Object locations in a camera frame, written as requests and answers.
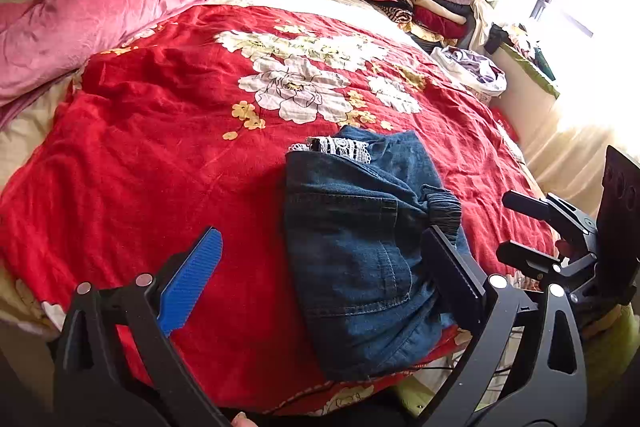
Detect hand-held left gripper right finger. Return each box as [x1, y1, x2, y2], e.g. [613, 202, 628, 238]
[417, 224, 588, 427]

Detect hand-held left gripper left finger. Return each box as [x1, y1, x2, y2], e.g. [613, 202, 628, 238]
[52, 227, 236, 427]

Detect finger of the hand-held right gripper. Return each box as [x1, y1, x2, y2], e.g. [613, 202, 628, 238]
[501, 190, 567, 234]
[495, 240, 564, 281]

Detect blue denim pants lace trim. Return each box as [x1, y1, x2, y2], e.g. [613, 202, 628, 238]
[283, 125, 474, 382]

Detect person's right forearm green sleeve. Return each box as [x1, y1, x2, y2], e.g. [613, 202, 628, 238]
[581, 302, 640, 401]

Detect person's green shirt torso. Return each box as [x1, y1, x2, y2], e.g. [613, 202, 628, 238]
[394, 377, 452, 419]

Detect green sill mat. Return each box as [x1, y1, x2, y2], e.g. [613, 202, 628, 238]
[500, 42, 561, 100]

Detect red floral blanket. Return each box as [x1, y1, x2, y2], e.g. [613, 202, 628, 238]
[0, 4, 559, 416]

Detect lavender crumpled clothes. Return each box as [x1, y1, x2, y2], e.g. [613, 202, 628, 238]
[445, 48, 506, 96]

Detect floral laundry basket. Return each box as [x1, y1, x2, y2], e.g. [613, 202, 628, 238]
[430, 46, 509, 106]

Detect heap of mixed clothes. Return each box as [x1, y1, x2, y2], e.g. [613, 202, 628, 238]
[487, 22, 557, 80]

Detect pile of folded clothes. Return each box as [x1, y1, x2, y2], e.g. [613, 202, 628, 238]
[350, 0, 476, 48]

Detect pink duvet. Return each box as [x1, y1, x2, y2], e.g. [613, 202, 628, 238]
[0, 0, 257, 130]

